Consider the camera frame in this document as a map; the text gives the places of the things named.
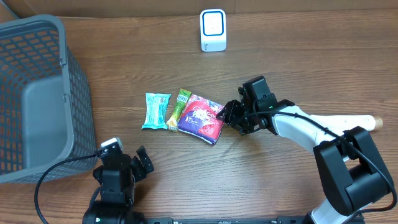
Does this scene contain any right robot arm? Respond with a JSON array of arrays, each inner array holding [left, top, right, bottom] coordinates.
[[216, 76, 397, 223]]

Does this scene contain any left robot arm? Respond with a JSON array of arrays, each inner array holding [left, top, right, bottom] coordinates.
[[82, 144, 154, 224]]

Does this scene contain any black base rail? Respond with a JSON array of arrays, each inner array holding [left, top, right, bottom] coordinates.
[[146, 216, 313, 224]]

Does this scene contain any light green wipes pack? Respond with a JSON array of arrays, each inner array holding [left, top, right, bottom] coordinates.
[[141, 93, 171, 129]]

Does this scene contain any white floral cream tube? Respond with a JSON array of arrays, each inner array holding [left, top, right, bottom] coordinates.
[[310, 114, 384, 133]]

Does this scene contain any white barcode scanner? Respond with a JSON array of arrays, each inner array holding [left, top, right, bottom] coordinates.
[[200, 9, 227, 52]]

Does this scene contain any grey plastic mesh basket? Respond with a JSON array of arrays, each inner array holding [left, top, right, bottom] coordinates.
[[1, 15, 96, 184]]

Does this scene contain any purple red tissue pack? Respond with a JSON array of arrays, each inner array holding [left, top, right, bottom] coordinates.
[[177, 94, 224, 145]]

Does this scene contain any green yellow juice carton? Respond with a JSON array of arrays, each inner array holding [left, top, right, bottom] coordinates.
[[166, 88, 192, 132]]

